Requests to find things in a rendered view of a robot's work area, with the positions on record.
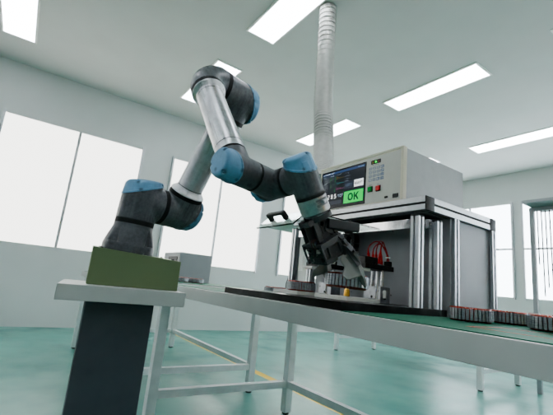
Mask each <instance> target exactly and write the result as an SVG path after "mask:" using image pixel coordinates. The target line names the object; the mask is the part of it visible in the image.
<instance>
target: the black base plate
mask: <svg viewBox="0 0 553 415"><path fill-rule="evenodd" d="M225 292H227V293H232V294H237V295H243V296H252V297H258V298H263V299H268V300H274V301H284V302H290V303H295V304H300V305H310V306H315V307H321V308H326V309H331V310H346V311H359V312H373V313H386V314H400V315H424V316H438V317H447V311H446V310H435V309H428V308H424V307H423V308H414V307H409V305H396V304H384V303H369V302H359V301H343V300H336V299H329V298H322V297H316V296H305V295H296V294H289V293H282V292H275V291H265V290H256V289H247V288H238V287H225Z"/></svg>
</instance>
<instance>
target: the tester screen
mask: <svg viewBox="0 0 553 415"><path fill-rule="evenodd" d="M360 178H364V182H365V164H363V165H360V166H355V167H351V168H348V169H345V170H340V171H337V172H333V173H331V174H327V175H324V176H323V187H324V190H325V193H326V195H327V196H328V195H329V194H337V198H336V199H332V200H328V201H329V202H331V201H336V200H340V199H341V200H342V203H339V204H333V205H330V208H331V207H336V206H341V205H347V204H352V203H343V197H344V192H346V191H351V190H354V189H362V188H364V185H360V186H356V187H352V188H349V189H344V186H345V182H347V181H350V180H357V179H360ZM361 202H363V200H362V201H358V202H353V203H361Z"/></svg>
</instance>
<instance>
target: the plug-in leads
mask: <svg viewBox="0 0 553 415"><path fill-rule="evenodd" d="M374 242H378V244H377V245H376V246H377V247H376V246H375V247H376V251H375V254H374V248H375V247H374V248H373V252H372V257H375V258H378V264H379V265H382V264H383V256H382V246H383V245H384V246H383V249H384V251H385V253H386V257H385V258H386V259H387V261H386V262H384V266H389V267H392V262H389V259H390V258H389V257H388V251H387V249H386V247H385V244H384V242H382V241H374ZM374 242H373V243H374ZM380 242H382V244H381V243H380ZM373 243H371V244H370V245H369V247H370V246H371V245H372V244H373ZM379 245H381V246H380V251H379V256H378V255H377V248H378V246H379ZM369 247H368V249H367V256H369V257H370V254H369Z"/></svg>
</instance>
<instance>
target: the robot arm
mask: <svg viewBox="0 0 553 415"><path fill-rule="evenodd" d="M190 89H191V93H192V97H193V100H194V102H195V103H196V104H197V105H199V107H200V110H201V112H202V117H203V119H204V122H205V125H206V129H205V131H204V133H203V135H202V137H201V139H200V141H199V143H198V145H197V147H196V149H195V151H194V153H193V154H192V156H191V158H190V160H189V162H188V164H187V166H186V168H185V170H184V172H183V174H182V176H181V178H180V180H179V182H178V183H175V184H172V185H171V187H170V190H169V191H168V190H164V189H163V188H164V185H163V184H162V183H160V182H157V181H153V180H140V179H130V180H127V181H126V182H125V184H124V186H123V191H122V192H121V198H120V201H119V204H118V210H117V213H116V216H115V219H114V224H113V225H112V227H111V228H110V230H109V232H108V233H107V235H106V236H105V238H104V239H103V241H102V245H101V246H103V247H104V248H106V249H115V250H119V251H124V252H129V253H134V254H142V255H147V256H153V253H154V244H153V234H152V232H153V228H154V225H155V224H157V225H161V226H167V227H170V228H174V229H175V230H182V231H189V230H192V229H193V228H194V227H196V226H197V225H198V223H199V222H200V221H201V220H202V216H203V212H204V206H203V204H202V201H203V197H202V192H203V190H204V189H205V187H206V185H207V182H208V180H209V179H210V178H211V175H214V176H215V177H216V178H217V179H220V180H222V181H223V182H225V183H227V184H232V185H235V186H237V187H240V188H242V189H245V190H247V191H249V192H250V193H251V195H252V197H254V198H255V200H256V201H258V202H261V203H263V202H271V201H274V200H276V199H279V198H285V197H289V196H292V195H294V197H295V201H296V203H297V206H298V209H299V211H300V215H301V217H303V219H304V220H303V221H301V222H300V223H298V224H299V227H300V231H301V233H302V236H303V238H304V242H305V244H303V245H302V248H303V251H304V254H305V257H306V259H307V261H308V264H311V263H312V264H317V265H318V266H317V268H316V269H315V270H314V271H313V276H314V277H316V276H318V275H321V274H323V276H324V278H325V273H327V272H331V269H332V267H331V263H334V262H336V261H337V260H338V257H340V256H341V257H340V261H341V263H342V265H343V266H344V269H343V272H342V276H343V277H344V278H345V279H346V280H351V279H353V278H359V280H360V283H361V284H362V285H363V286H364V288H366V287H367V282H366V279H365V273H364V269H363V268H362V265H361V261H360V259H359V256H358V254H357V253H356V251H355V249H354V248H353V247H352V245H351V244H350V243H348V242H347V240H346V239H345V237H344V236H343V235H341V232H343V233H345V234H348V235H349V234H352V233H353V232H359V231H360V223H356V222H353V221H342V220H337V219H332V218H329V217H330V216H331V215H332V212H331V209H329V208H330V205H329V202H328V198H327V195H326V193H325V190H324V187H323V183H322V180H321V179H320V176H319V173H318V167H317V165H315V162H314V159H313V157H312V154H311V153H310V152H301V153H298V154H295V155H293V156H289V157H287V158H285V159H284V160H283V161H282V164H283V167H282V168H279V169H276V170H274V169H272V168H270V167H267V166H265V165H263V164H261V163H259V162H257V161H255V160H253V159H251V158H250V157H249V155H248V153H247V151H246V148H245V146H244V143H243V140H242V138H241V136H240V134H239V130H240V129H241V128H242V127H243V125H244V124H250V123H251V121H254V120H255V118H256V117H257V115H258V111H259V108H260V97H259V94H258V93H257V91H255V90H254V89H253V88H252V87H251V86H250V85H249V84H248V83H245V82H243V81H241V80H240V79H239V78H237V77H236V76H234V75H233V74H231V73H230V72H228V71H227V70H225V69H224V68H222V67H219V66H215V65H209V66H205V67H202V68H200V69H198V70H197V71H196V72H195V73H194V75H193V78H192V80H191V85H190ZM339 231H340V232H339ZM305 250H307V251H308V254H309V259H308V256H307V254H306V251H305ZM343 254H344V255H343Z"/></svg>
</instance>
